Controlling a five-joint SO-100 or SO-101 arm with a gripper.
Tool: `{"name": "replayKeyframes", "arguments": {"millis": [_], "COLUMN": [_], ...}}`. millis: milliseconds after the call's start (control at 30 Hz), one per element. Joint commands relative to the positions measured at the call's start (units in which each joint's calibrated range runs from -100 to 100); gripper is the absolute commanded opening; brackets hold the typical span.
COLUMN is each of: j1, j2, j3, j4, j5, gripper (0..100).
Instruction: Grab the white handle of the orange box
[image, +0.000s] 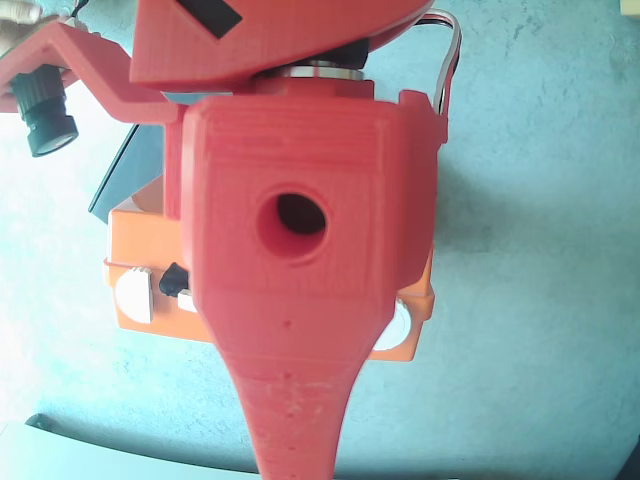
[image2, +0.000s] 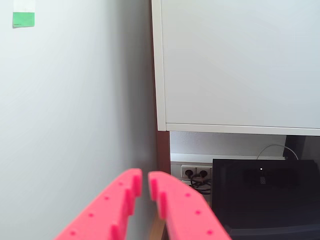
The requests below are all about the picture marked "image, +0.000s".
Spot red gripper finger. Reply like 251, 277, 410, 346
209, 319, 391, 480

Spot orange plastic box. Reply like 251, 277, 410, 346
102, 174, 437, 364

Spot dark flat panel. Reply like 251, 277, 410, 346
88, 122, 167, 217

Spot thin camera wires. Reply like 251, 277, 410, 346
67, 0, 104, 37

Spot white box latch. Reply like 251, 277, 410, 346
113, 266, 156, 324
372, 298, 412, 352

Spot white servo cable bundle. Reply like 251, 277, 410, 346
413, 9, 464, 121

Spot black camera lens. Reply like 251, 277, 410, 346
9, 64, 80, 159

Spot red 3D-printed gripper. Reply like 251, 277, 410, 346
163, 75, 450, 322

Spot red camera mount bracket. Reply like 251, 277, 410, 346
0, 22, 182, 125

